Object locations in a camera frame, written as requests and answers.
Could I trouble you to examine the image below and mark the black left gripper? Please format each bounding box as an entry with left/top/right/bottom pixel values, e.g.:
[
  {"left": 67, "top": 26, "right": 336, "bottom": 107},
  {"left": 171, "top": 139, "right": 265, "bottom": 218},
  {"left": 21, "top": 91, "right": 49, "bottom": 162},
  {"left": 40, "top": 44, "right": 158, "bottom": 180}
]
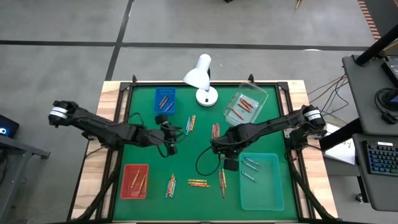
[{"left": 149, "top": 113, "right": 185, "bottom": 157}]

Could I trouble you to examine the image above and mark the blue plastic basket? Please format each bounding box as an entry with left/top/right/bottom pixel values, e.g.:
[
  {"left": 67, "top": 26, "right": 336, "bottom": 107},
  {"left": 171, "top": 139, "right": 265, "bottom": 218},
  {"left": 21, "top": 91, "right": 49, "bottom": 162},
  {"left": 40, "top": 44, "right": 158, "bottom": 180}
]
[{"left": 154, "top": 86, "right": 177, "bottom": 116}]

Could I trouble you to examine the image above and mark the white desk lamp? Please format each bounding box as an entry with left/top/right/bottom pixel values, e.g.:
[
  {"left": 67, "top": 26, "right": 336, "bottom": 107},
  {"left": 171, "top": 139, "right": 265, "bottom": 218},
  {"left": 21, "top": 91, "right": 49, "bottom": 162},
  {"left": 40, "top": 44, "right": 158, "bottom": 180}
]
[{"left": 182, "top": 53, "right": 219, "bottom": 108}]

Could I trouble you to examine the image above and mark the teal plastic bin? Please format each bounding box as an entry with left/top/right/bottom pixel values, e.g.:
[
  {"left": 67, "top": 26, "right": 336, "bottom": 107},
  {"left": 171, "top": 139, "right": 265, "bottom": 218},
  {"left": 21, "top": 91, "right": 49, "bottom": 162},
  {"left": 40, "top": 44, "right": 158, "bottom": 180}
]
[{"left": 238, "top": 152, "right": 285, "bottom": 212}]

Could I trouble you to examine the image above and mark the red plastic bin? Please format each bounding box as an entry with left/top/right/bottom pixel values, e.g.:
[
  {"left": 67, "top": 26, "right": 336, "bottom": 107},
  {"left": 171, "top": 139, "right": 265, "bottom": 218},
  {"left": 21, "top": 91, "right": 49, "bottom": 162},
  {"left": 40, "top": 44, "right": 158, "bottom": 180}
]
[{"left": 119, "top": 163, "right": 150, "bottom": 200}]

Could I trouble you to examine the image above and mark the green table mat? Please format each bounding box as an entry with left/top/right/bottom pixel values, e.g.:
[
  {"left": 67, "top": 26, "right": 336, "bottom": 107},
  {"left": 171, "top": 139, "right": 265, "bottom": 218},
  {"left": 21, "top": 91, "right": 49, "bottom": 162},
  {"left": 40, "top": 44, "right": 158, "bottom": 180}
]
[{"left": 112, "top": 84, "right": 299, "bottom": 222}]

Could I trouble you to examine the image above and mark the clear plastic container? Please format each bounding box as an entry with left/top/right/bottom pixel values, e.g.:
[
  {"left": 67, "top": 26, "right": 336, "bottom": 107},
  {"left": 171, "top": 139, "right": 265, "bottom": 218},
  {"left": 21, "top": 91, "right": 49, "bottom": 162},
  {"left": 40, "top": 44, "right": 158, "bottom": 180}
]
[{"left": 223, "top": 82, "right": 269, "bottom": 129}]

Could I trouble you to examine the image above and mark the white box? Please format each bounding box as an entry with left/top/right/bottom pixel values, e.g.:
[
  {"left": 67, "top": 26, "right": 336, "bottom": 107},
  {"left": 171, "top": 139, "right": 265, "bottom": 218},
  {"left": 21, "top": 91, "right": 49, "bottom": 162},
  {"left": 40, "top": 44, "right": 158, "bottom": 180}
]
[{"left": 323, "top": 123, "right": 343, "bottom": 138}]

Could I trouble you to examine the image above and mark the black support beam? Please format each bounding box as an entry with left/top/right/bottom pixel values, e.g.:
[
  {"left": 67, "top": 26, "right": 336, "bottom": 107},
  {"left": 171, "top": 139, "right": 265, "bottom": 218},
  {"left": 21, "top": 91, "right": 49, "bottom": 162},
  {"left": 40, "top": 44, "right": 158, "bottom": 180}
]
[{"left": 318, "top": 117, "right": 364, "bottom": 152}]

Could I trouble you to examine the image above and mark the white paper sheet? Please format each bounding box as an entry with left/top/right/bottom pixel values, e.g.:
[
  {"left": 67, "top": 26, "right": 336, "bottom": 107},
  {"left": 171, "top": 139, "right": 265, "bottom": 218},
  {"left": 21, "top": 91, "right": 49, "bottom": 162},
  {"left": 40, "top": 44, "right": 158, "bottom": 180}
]
[{"left": 322, "top": 136, "right": 357, "bottom": 166}]

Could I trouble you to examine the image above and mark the grey side table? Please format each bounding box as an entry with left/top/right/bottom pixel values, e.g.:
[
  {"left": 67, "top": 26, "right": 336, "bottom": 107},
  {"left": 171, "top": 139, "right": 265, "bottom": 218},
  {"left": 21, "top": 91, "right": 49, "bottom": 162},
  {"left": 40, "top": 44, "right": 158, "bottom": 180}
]
[{"left": 0, "top": 133, "right": 52, "bottom": 223}]

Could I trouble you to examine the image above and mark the grey equipment cart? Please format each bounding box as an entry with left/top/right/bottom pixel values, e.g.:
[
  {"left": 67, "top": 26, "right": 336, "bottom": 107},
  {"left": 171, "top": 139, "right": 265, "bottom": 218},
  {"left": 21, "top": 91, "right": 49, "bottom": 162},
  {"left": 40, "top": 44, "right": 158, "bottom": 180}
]
[{"left": 341, "top": 54, "right": 398, "bottom": 135}]

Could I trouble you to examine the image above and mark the grey keyboard desk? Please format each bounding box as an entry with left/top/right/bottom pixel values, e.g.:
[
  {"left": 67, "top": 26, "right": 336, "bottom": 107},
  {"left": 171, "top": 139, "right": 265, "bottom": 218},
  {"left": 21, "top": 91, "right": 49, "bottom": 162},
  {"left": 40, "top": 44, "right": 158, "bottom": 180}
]
[{"left": 352, "top": 133, "right": 398, "bottom": 212}]

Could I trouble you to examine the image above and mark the black device with light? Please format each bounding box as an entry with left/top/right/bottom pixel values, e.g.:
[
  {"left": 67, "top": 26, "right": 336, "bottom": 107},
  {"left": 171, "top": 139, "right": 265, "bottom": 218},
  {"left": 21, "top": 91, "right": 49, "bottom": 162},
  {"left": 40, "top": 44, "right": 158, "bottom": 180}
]
[{"left": 0, "top": 114, "right": 20, "bottom": 139}]

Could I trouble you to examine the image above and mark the black backlit keyboard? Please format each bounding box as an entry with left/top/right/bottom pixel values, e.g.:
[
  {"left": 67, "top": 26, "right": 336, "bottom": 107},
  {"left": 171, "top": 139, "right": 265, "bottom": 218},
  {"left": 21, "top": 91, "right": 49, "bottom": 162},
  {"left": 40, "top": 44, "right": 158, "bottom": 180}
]
[{"left": 366, "top": 141, "right": 398, "bottom": 177}]

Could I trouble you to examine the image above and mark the black round device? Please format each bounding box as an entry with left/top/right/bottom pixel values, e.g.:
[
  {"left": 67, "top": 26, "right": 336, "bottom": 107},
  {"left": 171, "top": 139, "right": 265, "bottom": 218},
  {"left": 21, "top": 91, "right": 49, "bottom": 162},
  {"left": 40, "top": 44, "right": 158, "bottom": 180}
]
[{"left": 374, "top": 87, "right": 398, "bottom": 126}]

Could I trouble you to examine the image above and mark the black slanted pole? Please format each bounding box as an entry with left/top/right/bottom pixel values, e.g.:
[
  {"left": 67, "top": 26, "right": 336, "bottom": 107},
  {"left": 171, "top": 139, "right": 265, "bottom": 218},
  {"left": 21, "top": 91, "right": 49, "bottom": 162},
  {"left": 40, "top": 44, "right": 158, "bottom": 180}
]
[{"left": 354, "top": 24, "right": 398, "bottom": 67}]

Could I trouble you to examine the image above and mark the black laptop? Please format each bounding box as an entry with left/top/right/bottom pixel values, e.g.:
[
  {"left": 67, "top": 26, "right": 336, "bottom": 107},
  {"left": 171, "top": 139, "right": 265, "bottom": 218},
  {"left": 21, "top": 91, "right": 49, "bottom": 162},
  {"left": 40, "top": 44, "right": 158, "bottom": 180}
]
[{"left": 381, "top": 57, "right": 398, "bottom": 88}]

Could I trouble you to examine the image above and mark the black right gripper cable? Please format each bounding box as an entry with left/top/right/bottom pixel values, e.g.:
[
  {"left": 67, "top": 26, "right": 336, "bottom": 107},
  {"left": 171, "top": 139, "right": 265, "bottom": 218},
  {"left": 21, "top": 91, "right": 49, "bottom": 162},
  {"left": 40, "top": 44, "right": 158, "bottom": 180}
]
[{"left": 195, "top": 147, "right": 222, "bottom": 177}]

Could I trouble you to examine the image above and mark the black aluminium table frame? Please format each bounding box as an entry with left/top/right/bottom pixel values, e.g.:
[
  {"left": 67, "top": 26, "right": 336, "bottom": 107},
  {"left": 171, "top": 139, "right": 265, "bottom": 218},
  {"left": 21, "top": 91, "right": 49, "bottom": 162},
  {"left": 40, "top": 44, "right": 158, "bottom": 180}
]
[{"left": 67, "top": 73, "right": 338, "bottom": 224}]

